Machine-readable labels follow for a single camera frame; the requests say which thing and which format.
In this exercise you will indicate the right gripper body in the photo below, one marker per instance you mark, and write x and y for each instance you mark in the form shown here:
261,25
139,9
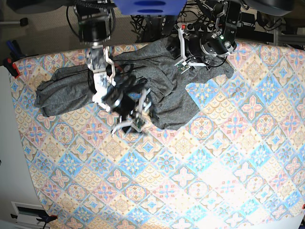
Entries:
128,109

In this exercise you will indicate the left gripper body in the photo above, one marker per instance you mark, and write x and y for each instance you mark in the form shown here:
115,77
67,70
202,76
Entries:
192,51

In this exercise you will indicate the grey t-shirt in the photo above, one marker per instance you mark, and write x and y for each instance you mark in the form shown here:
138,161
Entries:
151,67

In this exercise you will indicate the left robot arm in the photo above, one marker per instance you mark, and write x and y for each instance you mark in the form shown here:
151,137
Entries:
209,40

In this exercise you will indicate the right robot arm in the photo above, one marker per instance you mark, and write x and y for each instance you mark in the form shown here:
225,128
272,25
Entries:
96,21

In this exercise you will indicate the white power strip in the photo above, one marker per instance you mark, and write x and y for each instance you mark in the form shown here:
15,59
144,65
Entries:
189,26

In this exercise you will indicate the patterned tablecloth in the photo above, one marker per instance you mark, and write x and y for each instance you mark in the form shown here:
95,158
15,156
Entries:
240,161

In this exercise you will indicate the red black clamp left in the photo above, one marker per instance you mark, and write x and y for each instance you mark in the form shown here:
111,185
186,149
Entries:
11,67

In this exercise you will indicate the blue black clamp bottom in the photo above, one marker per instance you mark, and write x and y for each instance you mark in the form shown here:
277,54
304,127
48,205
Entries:
45,218

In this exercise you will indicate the white floor vent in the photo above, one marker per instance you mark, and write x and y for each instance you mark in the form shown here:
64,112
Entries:
27,214

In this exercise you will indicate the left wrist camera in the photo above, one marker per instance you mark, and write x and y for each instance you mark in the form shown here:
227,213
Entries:
182,67

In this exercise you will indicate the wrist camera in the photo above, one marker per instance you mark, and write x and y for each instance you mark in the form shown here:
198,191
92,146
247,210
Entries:
182,67
138,123

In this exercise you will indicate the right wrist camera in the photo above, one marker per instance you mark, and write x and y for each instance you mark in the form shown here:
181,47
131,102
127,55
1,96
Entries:
138,123

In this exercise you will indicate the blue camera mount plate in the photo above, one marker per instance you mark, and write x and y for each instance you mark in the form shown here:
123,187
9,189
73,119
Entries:
150,7

